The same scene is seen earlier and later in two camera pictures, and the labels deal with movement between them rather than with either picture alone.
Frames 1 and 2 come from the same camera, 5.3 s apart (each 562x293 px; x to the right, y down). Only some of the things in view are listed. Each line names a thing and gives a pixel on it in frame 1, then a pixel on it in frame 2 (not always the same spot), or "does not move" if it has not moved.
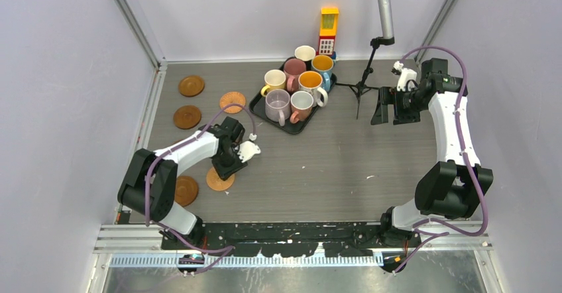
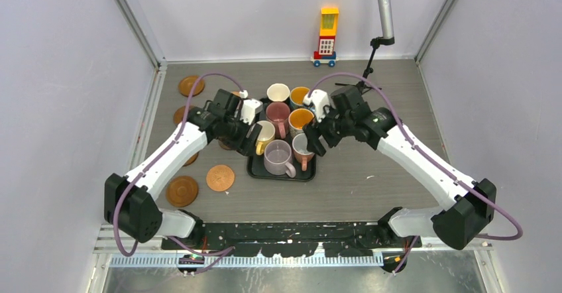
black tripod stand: [357, 89] does not move
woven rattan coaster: [216, 183] does not move
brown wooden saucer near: [186, 190] does not move
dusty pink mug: [292, 67] → [278, 113]
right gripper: [388, 95] → [313, 130]
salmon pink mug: [301, 103] → [300, 150]
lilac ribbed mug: [278, 105] → [277, 156]
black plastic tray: [258, 107] → [282, 153]
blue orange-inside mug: [324, 65] → [296, 97]
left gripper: [225, 172] → [245, 146]
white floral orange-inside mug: [311, 82] → [298, 118]
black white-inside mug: [305, 54] → [278, 92]
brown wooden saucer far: [191, 86] does not move
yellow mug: [274, 79] → [266, 134]
